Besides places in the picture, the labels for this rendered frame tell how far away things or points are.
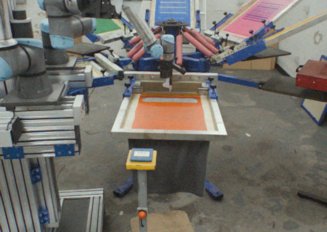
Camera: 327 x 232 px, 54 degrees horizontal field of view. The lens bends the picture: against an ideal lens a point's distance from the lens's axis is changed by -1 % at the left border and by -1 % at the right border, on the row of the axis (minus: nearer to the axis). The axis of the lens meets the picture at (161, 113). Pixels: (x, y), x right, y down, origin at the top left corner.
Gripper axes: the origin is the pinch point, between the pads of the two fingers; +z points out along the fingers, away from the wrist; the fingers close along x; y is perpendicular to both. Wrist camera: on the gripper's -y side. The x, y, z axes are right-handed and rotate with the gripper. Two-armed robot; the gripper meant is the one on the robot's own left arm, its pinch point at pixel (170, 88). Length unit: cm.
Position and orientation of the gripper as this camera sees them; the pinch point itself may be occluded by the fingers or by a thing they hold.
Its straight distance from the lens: 218.0
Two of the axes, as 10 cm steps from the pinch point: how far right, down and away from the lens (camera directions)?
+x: -0.4, 4.2, -9.1
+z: 0.0, 9.1, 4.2
